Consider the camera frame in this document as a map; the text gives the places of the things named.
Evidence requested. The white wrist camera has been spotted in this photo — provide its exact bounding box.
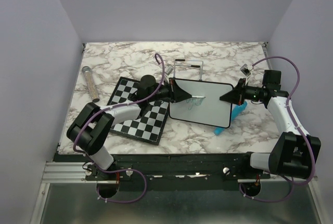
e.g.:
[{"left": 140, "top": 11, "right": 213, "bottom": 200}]
[
  {"left": 240, "top": 64, "right": 253, "bottom": 77},
  {"left": 165, "top": 65, "right": 174, "bottom": 77}
]

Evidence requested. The black framed whiteboard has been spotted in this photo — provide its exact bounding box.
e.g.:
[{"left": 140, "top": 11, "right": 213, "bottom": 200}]
[{"left": 169, "top": 78, "right": 234, "bottom": 128}]

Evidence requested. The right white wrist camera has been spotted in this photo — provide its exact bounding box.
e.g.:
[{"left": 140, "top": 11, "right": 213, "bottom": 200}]
[{"left": 240, "top": 64, "right": 253, "bottom": 77}]

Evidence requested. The aluminium frame rail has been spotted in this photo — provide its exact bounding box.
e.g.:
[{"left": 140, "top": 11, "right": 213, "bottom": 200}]
[{"left": 42, "top": 162, "right": 284, "bottom": 184}]

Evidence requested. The white green marker pen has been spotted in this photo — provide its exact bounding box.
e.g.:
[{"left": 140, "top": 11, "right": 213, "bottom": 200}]
[{"left": 192, "top": 96, "right": 205, "bottom": 99}]

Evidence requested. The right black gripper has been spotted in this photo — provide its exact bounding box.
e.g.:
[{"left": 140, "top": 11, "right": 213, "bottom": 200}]
[{"left": 220, "top": 78, "right": 261, "bottom": 106}]

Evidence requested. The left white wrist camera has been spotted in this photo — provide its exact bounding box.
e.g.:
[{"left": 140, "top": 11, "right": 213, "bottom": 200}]
[{"left": 165, "top": 65, "right": 174, "bottom": 77}]

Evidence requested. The blue cylindrical tube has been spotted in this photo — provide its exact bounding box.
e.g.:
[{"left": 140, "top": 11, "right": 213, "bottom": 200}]
[{"left": 214, "top": 101, "right": 248, "bottom": 136}]

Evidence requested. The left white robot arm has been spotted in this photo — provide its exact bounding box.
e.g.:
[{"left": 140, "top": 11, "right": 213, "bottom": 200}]
[{"left": 66, "top": 75, "right": 192, "bottom": 180}]

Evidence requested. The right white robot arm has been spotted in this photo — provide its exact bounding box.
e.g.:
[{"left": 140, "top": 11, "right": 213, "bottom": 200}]
[{"left": 220, "top": 70, "right": 321, "bottom": 180}]

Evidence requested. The glittery silver tube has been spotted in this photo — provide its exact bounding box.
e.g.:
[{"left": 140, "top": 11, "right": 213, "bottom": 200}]
[{"left": 82, "top": 66, "right": 100, "bottom": 103}]

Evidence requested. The black and white chessboard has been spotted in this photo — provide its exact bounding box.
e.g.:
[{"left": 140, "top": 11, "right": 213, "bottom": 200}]
[{"left": 107, "top": 77, "right": 169, "bottom": 146}]

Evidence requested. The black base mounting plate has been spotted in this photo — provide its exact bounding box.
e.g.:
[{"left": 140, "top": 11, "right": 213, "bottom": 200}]
[{"left": 53, "top": 152, "right": 305, "bottom": 192}]

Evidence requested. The wire whiteboard stand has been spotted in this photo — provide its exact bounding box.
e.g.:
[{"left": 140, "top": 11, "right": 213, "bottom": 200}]
[{"left": 172, "top": 59, "right": 204, "bottom": 81}]

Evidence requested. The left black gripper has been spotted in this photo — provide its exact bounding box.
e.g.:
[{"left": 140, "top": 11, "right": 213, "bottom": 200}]
[{"left": 147, "top": 77, "right": 191, "bottom": 103}]

